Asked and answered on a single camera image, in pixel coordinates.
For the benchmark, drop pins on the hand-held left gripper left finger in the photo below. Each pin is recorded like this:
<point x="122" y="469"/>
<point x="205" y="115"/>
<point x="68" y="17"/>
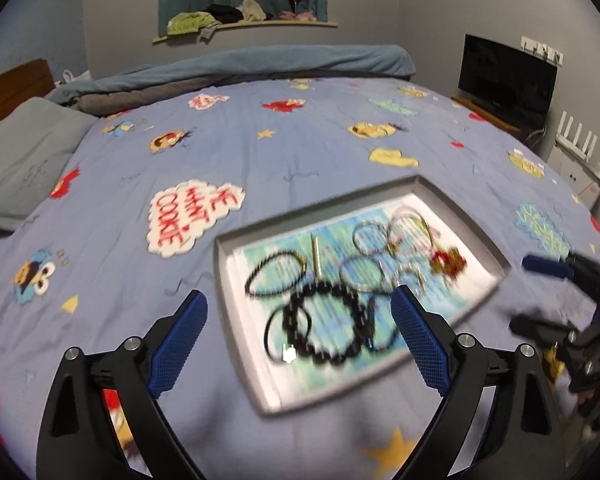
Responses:
<point x="180" y="345"/>

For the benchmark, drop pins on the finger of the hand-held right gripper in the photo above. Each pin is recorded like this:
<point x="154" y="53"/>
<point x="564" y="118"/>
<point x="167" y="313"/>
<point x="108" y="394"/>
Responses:
<point x="540" y="329"/>
<point x="545" y="266"/>

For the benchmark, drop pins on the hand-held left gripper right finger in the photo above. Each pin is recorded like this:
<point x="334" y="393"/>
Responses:
<point x="422" y="345"/>

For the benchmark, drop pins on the grey jewelry tray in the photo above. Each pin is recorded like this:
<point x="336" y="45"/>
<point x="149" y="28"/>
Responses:
<point x="236" y="330"/>

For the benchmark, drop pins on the silver hoop bangle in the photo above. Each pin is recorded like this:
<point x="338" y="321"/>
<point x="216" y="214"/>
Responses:
<point x="344" y="275"/>
<point x="356" y="240"/>

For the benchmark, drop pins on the white box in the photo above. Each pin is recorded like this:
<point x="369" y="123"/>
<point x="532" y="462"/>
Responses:
<point x="577" y="177"/>

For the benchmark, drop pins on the printed paper tray liner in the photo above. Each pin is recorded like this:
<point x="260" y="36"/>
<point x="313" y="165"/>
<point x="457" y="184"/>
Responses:
<point x="325" y="382"/>

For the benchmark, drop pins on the cartoon printed blue bedsheet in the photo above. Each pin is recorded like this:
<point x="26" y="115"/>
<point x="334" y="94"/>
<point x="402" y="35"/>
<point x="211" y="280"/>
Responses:
<point x="130" y="240"/>

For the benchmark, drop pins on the white router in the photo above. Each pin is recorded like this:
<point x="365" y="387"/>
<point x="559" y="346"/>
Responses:
<point x="577" y="142"/>

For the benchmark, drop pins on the silver metal stick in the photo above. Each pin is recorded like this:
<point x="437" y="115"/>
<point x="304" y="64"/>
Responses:
<point x="318" y="255"/>

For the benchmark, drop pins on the wooden monitor stand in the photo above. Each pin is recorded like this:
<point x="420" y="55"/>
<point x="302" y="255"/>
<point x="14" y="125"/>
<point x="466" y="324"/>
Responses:
<point x="485" y="112"/>

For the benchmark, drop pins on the black monitor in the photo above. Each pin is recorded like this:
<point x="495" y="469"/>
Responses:
<point x="510" y="77"/>

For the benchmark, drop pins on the grey-green pillow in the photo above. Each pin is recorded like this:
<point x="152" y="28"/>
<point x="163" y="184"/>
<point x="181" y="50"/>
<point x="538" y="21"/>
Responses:
<point x="25" y="160"/>

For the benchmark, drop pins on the grey blanket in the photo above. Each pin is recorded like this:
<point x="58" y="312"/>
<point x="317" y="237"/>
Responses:
<point x="130" y="97"/>

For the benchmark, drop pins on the blue blanket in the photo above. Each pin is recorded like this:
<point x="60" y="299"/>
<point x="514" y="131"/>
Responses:
<point x="260" y="62"/>

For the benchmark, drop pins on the wooden headboard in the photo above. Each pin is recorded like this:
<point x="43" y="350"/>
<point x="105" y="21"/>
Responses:
<point x="10" y="90"/>

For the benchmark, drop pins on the grey hanging cloth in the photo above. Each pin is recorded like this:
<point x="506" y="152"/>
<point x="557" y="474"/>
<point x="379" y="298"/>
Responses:
<point x="207" y="32"/>

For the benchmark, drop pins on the green cloth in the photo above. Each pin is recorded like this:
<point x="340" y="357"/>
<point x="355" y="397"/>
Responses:
<point x="190" y="22"/>

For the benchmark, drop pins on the wooden window sill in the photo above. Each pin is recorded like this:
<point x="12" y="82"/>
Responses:
<point x="260" y="26"/>

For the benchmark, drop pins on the black cloth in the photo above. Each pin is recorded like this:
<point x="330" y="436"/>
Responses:
<point x="225" y="12"/>

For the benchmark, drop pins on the beige cloth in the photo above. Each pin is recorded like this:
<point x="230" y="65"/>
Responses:
<point x="252" y="10"/>

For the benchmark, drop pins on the pink cloth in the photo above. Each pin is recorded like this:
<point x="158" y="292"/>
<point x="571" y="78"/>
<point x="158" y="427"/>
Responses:
<point x="297" y="16"/>

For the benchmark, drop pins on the white wall hook rack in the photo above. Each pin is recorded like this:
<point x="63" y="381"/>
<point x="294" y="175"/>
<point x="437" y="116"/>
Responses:
<point x="542" y="50"/>

